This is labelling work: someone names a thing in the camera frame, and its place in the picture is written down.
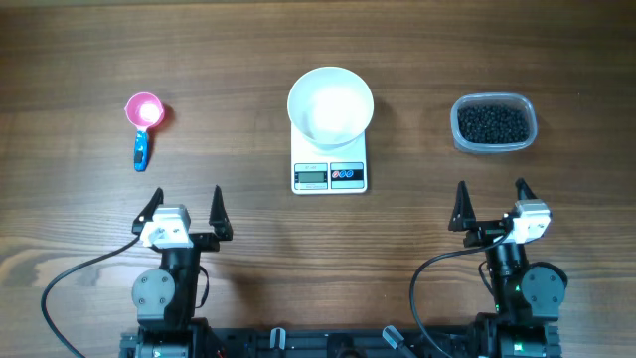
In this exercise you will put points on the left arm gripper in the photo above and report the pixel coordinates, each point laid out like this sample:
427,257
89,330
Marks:
209,243

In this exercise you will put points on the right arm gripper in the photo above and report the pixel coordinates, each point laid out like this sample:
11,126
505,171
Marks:
464,220

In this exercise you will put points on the pink scoop blue handle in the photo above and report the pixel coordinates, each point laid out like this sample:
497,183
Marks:
144,110

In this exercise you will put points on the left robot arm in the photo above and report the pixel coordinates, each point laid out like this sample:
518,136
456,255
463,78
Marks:
166,297

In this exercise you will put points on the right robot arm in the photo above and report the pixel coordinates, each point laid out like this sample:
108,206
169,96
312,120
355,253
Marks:
527,296

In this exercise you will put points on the white digital kitchen scale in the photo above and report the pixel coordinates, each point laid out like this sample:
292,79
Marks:
317,170

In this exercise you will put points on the white bowl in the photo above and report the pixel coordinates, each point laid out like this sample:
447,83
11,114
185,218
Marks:
330,106

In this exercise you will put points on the black beans in container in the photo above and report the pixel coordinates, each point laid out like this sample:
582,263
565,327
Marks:
492,124

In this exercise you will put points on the clear plastic bean container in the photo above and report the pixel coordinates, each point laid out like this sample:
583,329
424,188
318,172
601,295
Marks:
512,100

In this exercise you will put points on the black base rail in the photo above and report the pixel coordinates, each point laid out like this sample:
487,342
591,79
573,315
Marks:
454,341

